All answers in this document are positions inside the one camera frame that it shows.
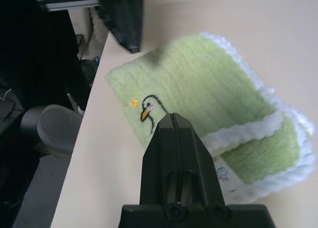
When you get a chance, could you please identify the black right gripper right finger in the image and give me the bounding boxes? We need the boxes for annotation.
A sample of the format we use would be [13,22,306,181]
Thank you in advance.
[173,112,227,206]

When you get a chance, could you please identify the green towel with white trim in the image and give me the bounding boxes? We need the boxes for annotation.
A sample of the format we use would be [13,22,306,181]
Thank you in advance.
[105,31,317,204]

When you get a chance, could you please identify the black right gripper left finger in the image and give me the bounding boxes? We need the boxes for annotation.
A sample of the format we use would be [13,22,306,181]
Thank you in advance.
[140,112,179,206]

